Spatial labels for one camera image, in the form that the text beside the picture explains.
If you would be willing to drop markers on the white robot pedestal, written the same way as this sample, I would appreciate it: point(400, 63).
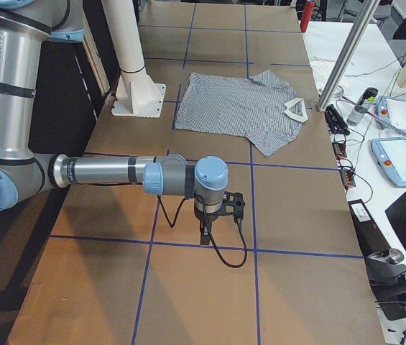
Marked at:
point(136, 94)

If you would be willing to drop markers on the striped polo shirt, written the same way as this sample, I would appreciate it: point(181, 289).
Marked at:
point(263, 108)

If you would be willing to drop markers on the upper blue teach pendant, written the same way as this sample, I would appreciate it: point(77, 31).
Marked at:
point(392, 111)

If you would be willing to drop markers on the red bottle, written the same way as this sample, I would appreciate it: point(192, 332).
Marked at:
point(306, 15)

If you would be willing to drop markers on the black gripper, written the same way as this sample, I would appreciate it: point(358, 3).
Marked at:
point(201, 216)

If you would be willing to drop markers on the black box with label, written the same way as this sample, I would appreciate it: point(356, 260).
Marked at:
point(369, 235)

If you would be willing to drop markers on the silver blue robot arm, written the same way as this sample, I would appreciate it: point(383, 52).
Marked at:
point(24, 26)

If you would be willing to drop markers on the blue teach pendant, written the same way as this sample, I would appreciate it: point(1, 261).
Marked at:
point(392, 111)
point(390, 154)

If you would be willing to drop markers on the aluminium frame post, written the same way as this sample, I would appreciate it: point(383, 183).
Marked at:
point(358, 29)

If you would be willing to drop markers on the black clamp tool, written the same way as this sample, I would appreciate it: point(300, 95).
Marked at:
point(335, 121)

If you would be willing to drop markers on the lower blue teach pendant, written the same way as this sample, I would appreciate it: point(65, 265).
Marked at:
point(390, 154)

